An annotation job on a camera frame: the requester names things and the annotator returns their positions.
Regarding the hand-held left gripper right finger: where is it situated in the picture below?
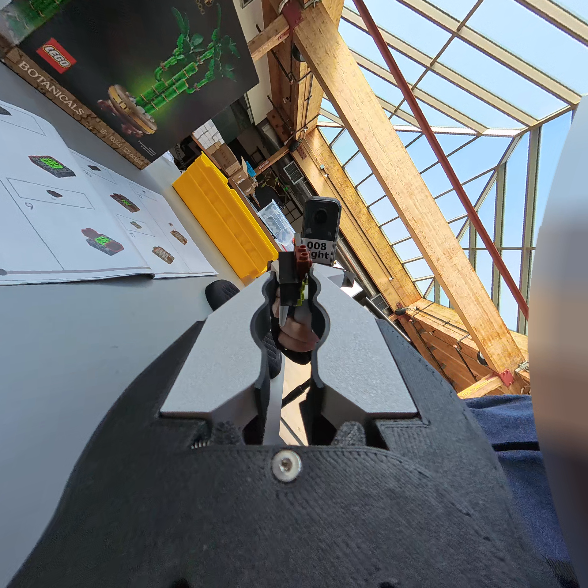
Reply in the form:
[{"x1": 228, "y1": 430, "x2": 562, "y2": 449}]
[{"x1": 309, "y1": 269, "x2": 419, "y2": 425}]

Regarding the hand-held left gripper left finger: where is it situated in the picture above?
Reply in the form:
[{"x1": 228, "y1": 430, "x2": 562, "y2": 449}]
[{"x1": 160, "y1": 271, "x2": 278, "y2": 432}]

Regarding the black brown green brick assembly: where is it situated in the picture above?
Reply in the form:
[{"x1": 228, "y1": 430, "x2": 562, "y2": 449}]
[{"x1": 277, "y1": 245, "x2": 314, "y2": 307}]

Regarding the grey desk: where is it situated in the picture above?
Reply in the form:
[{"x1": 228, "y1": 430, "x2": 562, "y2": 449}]
[{"x1": 0, "y1": 60, "x2": 285, "y2": 588}]

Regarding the person's right hand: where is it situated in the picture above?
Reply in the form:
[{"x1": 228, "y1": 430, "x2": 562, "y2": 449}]
[{"x1": 271, "y1": 294, "x2": 321, "y2": 353}]

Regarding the clear plastic box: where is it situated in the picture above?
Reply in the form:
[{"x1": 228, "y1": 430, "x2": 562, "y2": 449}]
[{"x1": 257, "y1": 200, "x2": 295, "y2": 244}]

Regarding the yellow storage bin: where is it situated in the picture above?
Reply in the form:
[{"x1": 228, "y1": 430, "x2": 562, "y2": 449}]
[{"x1": 172, "y1": 153, "x2": 281, "y2": 285}]

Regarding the stack of cardboard boxes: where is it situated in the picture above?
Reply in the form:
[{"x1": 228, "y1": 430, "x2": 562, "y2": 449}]
[{"x1": 192, "y1": 119, "x2": 258, "y2": 196}]

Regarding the red ceiling pipe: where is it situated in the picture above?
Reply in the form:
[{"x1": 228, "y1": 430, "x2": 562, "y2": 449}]
[{"x1": 351, "y1": 0, "x2": 530, "y2": 320}]

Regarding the person's blue shirt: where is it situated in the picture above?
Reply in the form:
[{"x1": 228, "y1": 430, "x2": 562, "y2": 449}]
[{"x1": 464, "y1": 394, "x2": 570, "y2": 588}]

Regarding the white instruction booklet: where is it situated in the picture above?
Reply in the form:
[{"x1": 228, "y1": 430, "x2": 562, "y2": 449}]
[{"x1": 0, "y1": 100, "x2": 219, "y2": 286}]

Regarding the black toy set box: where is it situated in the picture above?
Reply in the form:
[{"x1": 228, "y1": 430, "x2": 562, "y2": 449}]
[{"x1": 0, "y1": 0, "x2": 260, "y2": 171}]

